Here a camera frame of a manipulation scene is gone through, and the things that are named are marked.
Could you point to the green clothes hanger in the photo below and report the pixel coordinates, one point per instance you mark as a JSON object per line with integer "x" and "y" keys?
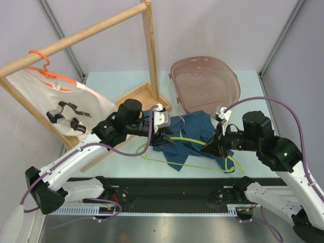
{"x": 189, "y": 152}

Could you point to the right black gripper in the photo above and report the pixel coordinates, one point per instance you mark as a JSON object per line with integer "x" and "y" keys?
{"x": 217, "y": 146}

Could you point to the white printed t shirt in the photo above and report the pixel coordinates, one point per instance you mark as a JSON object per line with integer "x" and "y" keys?
{"x": 71, "y": 107}

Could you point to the pink translucent plastic basin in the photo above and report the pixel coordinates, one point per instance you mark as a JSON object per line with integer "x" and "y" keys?
{"x": 204, "y": 83}

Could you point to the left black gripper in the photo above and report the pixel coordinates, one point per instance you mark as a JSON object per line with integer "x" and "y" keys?
{"x": 161, "y": 138}

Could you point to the orange clothes hanger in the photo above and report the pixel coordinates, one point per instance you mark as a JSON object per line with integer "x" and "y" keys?
{"x": 44, "y": 69}

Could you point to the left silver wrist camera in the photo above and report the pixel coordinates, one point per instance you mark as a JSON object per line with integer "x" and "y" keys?
{"x": 161, "y": 118}

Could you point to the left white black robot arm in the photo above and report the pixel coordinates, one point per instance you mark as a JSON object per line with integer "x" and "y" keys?
{"x": 50, "y": 186}

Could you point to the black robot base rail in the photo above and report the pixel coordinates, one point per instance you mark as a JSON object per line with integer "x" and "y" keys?
{"x": 153, "y": 195}

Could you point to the blue t shirt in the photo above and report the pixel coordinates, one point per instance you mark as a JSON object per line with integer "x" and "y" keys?
{"x": 192, "y": 136}

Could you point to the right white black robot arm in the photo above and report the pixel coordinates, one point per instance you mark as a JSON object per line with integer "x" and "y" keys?
{"x": 282, "y": 156}

